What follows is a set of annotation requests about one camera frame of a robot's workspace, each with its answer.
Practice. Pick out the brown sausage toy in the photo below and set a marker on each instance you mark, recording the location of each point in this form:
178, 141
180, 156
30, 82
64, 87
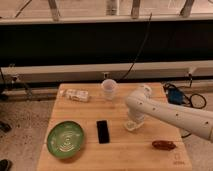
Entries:
163, 145

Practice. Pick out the blue box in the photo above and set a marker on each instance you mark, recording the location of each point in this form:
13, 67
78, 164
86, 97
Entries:
175, 96

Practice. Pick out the black rectangular block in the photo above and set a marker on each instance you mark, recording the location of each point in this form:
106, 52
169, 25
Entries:
103, 132

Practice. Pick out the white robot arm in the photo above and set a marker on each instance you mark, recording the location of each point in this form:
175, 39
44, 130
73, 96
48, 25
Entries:
195, 121

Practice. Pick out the clear plastic cup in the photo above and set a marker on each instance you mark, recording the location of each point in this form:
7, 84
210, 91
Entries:
109, 87

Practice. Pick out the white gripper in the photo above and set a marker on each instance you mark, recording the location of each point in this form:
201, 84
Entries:
136, 116

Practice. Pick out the green plate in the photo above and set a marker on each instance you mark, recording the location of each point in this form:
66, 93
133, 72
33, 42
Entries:
65, 139

